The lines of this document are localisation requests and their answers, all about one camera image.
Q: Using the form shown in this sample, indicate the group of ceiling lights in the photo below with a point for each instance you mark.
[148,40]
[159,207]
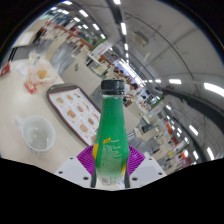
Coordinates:
[123,28]

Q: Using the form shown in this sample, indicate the small red card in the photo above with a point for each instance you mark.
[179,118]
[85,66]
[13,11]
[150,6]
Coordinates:
[4,70]

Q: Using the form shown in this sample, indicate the white polka-dot mug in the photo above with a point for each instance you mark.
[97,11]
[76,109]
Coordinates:
[38,135]

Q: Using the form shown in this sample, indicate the green drink bottle black cap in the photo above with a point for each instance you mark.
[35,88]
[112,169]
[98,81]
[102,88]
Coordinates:
[111,133]

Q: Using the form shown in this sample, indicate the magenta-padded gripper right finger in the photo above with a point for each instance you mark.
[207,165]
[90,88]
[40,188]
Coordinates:
[136,160]

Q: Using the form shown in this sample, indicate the dark tray with menu paper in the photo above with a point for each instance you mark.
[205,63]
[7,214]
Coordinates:
[75,111]

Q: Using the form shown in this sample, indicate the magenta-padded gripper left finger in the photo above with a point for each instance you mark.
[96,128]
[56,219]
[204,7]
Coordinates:
[86,160]

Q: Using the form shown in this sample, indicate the ceiling air conditioner unit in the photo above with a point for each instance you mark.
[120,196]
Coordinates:
[140,39]

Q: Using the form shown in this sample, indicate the red sauce sachet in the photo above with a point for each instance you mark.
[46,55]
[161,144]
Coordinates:
[30,88]

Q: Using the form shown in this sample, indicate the person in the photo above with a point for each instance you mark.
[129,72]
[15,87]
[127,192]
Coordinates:
[130,91]

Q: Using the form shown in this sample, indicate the white paper receipt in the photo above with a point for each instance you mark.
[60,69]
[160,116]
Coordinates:
[20,69]

